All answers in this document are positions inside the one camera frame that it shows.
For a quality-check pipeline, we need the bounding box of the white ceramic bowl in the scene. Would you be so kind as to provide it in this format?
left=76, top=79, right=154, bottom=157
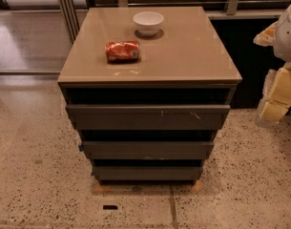
left=133, top=11, right=164, bottom=36

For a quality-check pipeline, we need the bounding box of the crushed orange soda can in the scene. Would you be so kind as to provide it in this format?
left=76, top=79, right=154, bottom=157
left=105, top=41, right=140, bottom=61

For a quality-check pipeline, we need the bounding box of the grey drawer cabinet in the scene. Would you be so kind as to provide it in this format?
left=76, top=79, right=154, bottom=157
left=57, top=6, right=243, bottom=186

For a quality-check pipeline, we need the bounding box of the grey top drawer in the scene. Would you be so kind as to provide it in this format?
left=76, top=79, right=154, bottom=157
left=66, top=105, right=230, bottom=131

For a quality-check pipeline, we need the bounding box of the black floor outlet plate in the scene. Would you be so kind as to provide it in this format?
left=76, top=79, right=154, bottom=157
left=103, top=205, right=118, bottom=210

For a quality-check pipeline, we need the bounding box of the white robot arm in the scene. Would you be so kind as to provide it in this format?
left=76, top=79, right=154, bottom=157
left=253, top=4, right=291, bottom=127

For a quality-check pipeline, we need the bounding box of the grey middle drawer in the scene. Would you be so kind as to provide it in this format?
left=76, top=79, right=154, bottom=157
left=81, top=141, right=214, bottom=160

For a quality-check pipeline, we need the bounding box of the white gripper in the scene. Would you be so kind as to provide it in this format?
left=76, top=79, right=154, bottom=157
left=259, top=67, right=291, bottom=122

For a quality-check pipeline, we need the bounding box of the grey bottom drawer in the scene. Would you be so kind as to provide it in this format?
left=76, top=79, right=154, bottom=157
left=93, top=167, right=203, bottom=180

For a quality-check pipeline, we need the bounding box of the grey drawer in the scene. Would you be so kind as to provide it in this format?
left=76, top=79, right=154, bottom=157
left=81, top=141, right=214, bottom=160
left=93, top=167, right=203, bottom=180
left=66, top=105, right=230, bottom=131

